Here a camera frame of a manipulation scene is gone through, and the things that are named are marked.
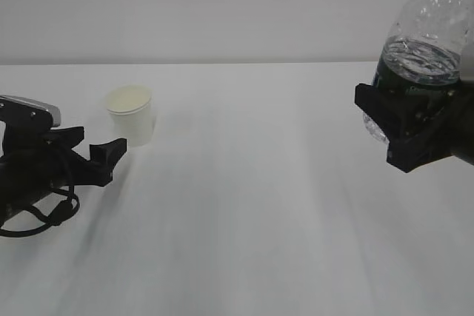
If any white paper cup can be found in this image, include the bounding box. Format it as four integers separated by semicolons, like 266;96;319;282
105;85;153;147

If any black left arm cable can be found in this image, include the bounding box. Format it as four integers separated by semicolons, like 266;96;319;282
0;145;81;238

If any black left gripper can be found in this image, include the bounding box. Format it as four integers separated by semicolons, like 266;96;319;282
1;127;127;216

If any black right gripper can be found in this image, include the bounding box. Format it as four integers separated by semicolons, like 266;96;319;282
355;84;473;172

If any clear water bottle green label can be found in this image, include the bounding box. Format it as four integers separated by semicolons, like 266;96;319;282
361;0;474;145

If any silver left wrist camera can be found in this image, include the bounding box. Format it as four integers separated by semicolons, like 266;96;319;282
1;95;61;134

